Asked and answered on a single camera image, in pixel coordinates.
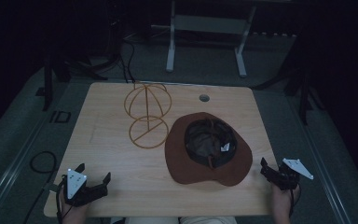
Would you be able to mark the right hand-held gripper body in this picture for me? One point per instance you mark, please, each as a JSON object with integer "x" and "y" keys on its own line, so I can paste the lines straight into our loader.
{"x": 289, "y": 175}

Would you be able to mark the brown wide-brim hat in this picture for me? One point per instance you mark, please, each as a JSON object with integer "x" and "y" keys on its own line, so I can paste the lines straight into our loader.
{"x": 180, "y": 158}

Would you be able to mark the person's right hand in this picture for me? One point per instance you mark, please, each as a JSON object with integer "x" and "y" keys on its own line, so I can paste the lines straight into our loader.
{"x": 281, "y": 202}

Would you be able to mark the person's left hand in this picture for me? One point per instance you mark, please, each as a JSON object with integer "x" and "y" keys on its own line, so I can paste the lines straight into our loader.
{"x": 74, "y": 214}

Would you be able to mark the black floor bracket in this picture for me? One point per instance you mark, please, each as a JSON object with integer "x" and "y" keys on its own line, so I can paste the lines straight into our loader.
{"x": 60, "y": 116}

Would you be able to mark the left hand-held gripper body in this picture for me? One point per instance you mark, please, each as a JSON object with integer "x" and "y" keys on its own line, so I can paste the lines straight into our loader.
{"x": 82, "y": 191}

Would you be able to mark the white metal stand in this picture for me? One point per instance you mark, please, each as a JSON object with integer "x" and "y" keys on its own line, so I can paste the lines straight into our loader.
{"x": 208, "y": 25}

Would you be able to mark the black tripod stand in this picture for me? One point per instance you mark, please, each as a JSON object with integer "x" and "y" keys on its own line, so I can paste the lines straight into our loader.
{"x": 304, "y": 96}
{"x": 47, "y": 84}

